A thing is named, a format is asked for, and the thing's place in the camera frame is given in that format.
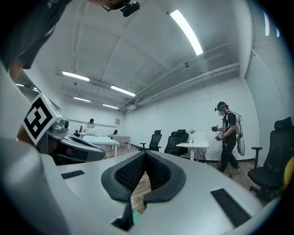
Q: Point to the white window blinds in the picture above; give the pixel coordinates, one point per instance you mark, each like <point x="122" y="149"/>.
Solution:
<point x="271" y="80"/>

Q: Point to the white ceiling pipes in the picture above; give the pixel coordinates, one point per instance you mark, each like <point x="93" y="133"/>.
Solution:
<point x="179" y="82"/>

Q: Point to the ceiling security camera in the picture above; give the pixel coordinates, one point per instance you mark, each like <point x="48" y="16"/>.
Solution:
<point x="187" y="64"/>

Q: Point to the white box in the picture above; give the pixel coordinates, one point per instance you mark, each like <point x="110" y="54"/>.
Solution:
<point x="199" y="138"/>

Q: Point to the yellow round table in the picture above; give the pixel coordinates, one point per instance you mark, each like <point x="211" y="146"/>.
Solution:
<point x="289" y="174"/>

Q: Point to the pale blue desk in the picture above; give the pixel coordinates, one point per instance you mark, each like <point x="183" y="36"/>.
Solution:
<point x="103" y="141"/>

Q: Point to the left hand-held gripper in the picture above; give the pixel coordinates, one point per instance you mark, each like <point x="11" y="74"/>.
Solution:
<point x="40" y="117"/>

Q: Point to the small potted plant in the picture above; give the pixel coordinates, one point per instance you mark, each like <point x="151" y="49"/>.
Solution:
<point x="192" y="133"/>

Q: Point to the person's black shirt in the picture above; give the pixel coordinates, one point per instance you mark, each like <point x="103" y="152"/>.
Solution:
<point x="25" y="27"/>

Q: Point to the small wall picture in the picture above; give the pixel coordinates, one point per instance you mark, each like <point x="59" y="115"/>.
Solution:
<point x="117" y="121"/>

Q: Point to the white desk with clutter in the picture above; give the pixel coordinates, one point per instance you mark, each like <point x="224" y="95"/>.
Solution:
<point x="195" y="145"/>

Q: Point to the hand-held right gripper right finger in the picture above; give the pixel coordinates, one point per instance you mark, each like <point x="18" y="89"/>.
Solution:
<point x="195" y="195"/>

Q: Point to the teal dustpan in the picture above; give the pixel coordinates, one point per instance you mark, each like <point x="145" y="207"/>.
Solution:
<point x="136" y="215"/>

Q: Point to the small white desk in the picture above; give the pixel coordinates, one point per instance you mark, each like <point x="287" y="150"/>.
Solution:
<point x="90" y="133"/>

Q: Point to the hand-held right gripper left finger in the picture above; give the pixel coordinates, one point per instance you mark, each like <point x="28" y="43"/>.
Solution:
<point x="92" y="195"/>

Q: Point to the checkered cloth table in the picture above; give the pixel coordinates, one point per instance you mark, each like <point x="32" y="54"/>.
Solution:
<point x="121" y="138"/>

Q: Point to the ceiling light bar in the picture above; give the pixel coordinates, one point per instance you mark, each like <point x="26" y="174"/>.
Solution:
<point x="75" y="76"/>
<point x="186" y="32"/>
<point x="82" y="99"/>
<point x="110" y="106"/>
<point x="122" y="91"/>

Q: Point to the person's head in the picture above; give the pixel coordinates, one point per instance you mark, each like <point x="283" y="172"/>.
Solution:
<point x="108" y="3"/>

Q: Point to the black head camera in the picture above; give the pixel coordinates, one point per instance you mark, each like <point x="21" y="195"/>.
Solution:
<point x="129" y="9"/>

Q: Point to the person's left forearm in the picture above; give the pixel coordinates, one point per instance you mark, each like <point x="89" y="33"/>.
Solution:
<point x="23" y="137"/>

